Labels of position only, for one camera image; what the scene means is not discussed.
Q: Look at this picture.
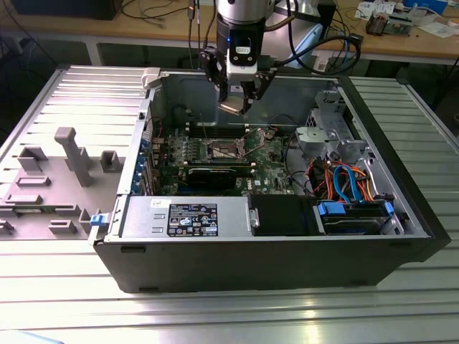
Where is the black graphics card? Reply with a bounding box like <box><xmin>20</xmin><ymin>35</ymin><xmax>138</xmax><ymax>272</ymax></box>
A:
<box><xmin>157</xmin><ymin>165</ymin><xmax>240</xmax><ymax>194</ymax></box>

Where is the white paper sheet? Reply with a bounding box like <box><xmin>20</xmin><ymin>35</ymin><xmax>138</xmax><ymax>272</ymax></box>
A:
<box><xmin>354</xmin><ymin>1</ymin><xmax>383</xmax><ymax>19</ymax></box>
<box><xmin>417</xmin><ymin>21</ymin><xmax>459</xmax><ymax>39</ymax></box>

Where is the blue wire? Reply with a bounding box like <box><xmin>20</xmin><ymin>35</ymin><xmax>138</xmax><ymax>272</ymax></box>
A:
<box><xmin>342</xmin><ymin>163</ymin><xmax>361</xmax><ymax>204</ymax></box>
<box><xmin>332</xmin><ymin>167</ymin><xmax>347</xmax><ymax>200</ymax></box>

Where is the grey parts rack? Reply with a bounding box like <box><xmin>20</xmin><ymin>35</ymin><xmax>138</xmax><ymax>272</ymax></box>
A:
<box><xmin>0</xmin><ymin>126</ymin><xmax>126</xmax><ymax>242</ymax></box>

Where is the copper CPU cooler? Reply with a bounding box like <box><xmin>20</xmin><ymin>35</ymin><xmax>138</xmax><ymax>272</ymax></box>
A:
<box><xmin>364</xmin><ymin>10</ymin><xmax>390</xmax><ymax>36</ymax></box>

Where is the metal socket cover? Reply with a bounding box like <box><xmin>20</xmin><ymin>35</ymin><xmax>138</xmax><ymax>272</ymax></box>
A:
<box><xmin>239</xmin><ymin>127</ymin><xmax>268</xmax><ymax>158</ymax></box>

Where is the silver power supply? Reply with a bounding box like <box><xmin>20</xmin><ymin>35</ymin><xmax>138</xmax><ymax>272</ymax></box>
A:
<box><xmin>120</xmin><ymin>196</ymin><xmax>252</xmax><ymax>240</ymax></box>

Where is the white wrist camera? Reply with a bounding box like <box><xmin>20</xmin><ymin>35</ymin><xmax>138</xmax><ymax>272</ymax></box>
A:
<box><xmin>226</xmin><ymin>27</ymin><xmax>260</xmax><ymax>78</ymax></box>

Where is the black RAM slot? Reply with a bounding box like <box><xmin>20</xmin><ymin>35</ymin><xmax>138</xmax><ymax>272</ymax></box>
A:
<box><xmin>186</xmin><ymin>133</ymin><xmax>252</xmax><ymax>139</ymax></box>
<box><xmin>186</xmin><ymin>126</ymin><xmax>252</xmax><ymax>131</ymax></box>
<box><xmin>186</xmin><ymin>123</ymin><xmax>252</xmax><ymax>128</ymax></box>
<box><xmin>186</xmin><ymin>130</ymin><xmax>252</xmax><ymax>135</ymax></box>

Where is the large black box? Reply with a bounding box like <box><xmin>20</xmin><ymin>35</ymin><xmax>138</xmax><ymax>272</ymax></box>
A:
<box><xmin>10</xmin><ymin>0</ymin><xmax>118</xmax><ymax>21</ymax></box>

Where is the black open PC case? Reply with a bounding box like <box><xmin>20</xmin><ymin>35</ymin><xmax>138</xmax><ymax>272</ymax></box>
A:
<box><xmin>87</xmin><ymin>67</ymin><xmax>452</xmax><ymax>295</ymax></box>

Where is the wooden desk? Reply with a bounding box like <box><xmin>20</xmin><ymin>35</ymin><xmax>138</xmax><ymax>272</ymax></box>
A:
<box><xmin>0</xmin><ymin>0</ymin><xmax>459</xmax><ymax>67</ymax></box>

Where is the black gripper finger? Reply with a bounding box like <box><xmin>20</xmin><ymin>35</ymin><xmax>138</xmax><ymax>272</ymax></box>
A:
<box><xmin>199</xmin><ymin>48</ymin><xmax>230</xmax><ymax>104</ymax></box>
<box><xmin>242</xmin><ymin>69</ymin><xmax>278</xmax><ymax>115</ymax></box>

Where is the blue cable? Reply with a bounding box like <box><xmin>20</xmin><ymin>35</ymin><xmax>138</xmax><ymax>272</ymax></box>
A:
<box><xmin>342</xmin><ymin>27</ymin><xmax>356</xmax><ymax>64</ymax></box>

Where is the black plastic shroud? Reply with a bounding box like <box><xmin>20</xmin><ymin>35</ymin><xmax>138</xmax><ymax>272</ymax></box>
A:
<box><xmin>250</xmin><ymin>195</ymin><xmax>319</xmax><ymax>237</ymax></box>

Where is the green motherboard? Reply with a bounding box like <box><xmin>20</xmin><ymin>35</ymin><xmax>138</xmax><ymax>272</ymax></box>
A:
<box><xmin>150</xmin><ymin>123</ymin><xmax>301</xmax><ymax>197</ymax></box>

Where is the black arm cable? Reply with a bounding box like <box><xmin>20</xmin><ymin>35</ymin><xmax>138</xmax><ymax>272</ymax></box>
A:
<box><xmin>265</xmin><ymin>32</ymin><xmax>363</xmax><ymax>72</ymax></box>

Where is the orange wire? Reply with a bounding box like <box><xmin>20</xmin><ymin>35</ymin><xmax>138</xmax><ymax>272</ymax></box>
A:
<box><xmin>313</xmin><ymin>161</ymin><xmax>336</xmax><ymax>198</ymax></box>
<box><xmin>353</xmin><ymin>163</ymin><xmax>377</xmax><ymax>204</ymax></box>

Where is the silver drive cage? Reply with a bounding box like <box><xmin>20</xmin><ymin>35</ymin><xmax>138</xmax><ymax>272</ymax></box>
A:
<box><xmin>306</xmin><ymin>89</ymin><xmax>359</xmax><ymax>144</ymax></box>

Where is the pale case release latch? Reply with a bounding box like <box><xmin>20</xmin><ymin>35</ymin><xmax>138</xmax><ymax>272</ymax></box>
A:
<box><xmin>141</xmin><ymin>66</ymin><xmax>163</xmax><ymax>90</ymax></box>

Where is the brown braided hose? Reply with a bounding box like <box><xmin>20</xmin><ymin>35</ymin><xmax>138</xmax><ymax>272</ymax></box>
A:
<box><xmin>265</xmin><ymin>13</ymin><xmax>295</xmax><ymax>32</ymax></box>

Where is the blue box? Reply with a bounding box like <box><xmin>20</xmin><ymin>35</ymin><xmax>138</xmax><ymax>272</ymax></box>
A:
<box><xmin>401</xmin><ymin>0</ymin><xmax>449</xmax><ymax>11</ymax></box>

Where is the CPU socket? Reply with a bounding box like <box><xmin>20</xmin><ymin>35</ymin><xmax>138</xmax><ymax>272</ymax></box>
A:
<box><xmin>201</xmin><ymin>137</ymin><xmax>250</xmax><ymax>162</ymax></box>

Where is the pale blue rounded object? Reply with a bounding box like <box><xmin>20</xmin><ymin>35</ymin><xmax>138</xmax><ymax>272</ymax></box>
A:
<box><xmin>0</xmin><ymin>330</ymin><xmax>51</xmax><ymax>344</ymax></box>

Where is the thin black wire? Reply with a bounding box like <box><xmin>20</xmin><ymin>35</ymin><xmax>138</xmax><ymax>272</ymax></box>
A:
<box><xmin>265</xmin><ymin>113</ymin><xmax>299</xmax><ymax>128</ymax></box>

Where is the silver green CPU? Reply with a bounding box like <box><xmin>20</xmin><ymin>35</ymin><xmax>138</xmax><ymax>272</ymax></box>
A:
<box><xmin>217</xmin><ymin>98</ymin><xmax>249</xmax><ymax>116</ymax></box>

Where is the silver metal bracket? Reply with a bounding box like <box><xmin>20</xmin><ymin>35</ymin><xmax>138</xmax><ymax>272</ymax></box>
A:
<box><xmin>294</xmin><ymin>125</ymin><xmax>340</xmax><ymax>161</ymax></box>

